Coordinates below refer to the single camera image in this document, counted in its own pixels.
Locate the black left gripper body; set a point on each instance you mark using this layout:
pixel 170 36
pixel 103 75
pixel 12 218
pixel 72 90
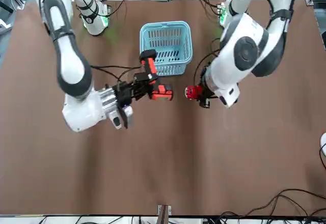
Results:
pixel 206 90

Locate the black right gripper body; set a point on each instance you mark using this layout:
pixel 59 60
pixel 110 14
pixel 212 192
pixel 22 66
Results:
pixel 122 94

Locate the red toy car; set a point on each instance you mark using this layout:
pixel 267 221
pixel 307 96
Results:
pixel 192 92

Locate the orange black barcode scanner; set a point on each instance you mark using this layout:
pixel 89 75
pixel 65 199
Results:
pixel 150 65

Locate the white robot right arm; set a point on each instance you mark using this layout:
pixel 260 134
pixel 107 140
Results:
pixel 71 63

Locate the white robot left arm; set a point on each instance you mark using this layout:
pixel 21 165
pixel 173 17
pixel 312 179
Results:
pixel 229 56

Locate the light blue plastic basket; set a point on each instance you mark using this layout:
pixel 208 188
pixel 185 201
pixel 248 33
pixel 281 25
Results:
pixel 142 38

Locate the white round puck device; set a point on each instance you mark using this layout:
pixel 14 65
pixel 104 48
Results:
pixel 324 143

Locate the metal table edge bracket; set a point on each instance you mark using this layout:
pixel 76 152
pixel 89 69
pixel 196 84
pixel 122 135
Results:
pixel 164 210

